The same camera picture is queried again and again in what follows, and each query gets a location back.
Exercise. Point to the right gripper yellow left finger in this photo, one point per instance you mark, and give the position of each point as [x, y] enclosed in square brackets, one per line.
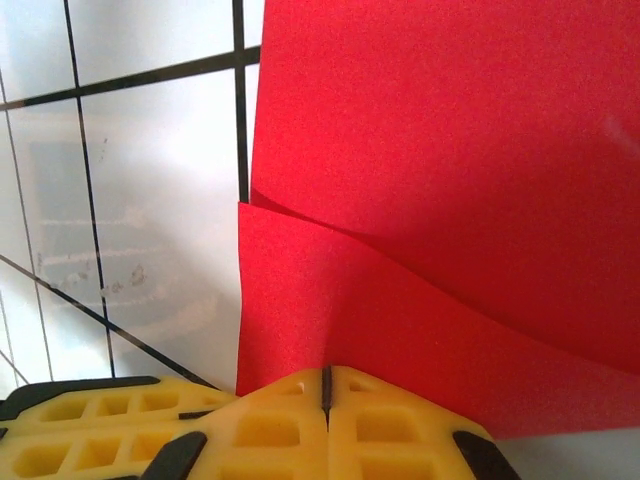
[310, 450]

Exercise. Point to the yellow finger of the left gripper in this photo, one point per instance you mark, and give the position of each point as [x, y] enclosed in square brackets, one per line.
[75, 425]
[72, 475]

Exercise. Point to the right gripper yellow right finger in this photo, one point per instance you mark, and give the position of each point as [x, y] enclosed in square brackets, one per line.
[345, 450]

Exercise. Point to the red square paper sheet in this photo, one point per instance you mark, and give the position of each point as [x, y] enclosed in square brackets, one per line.
[425, 175]

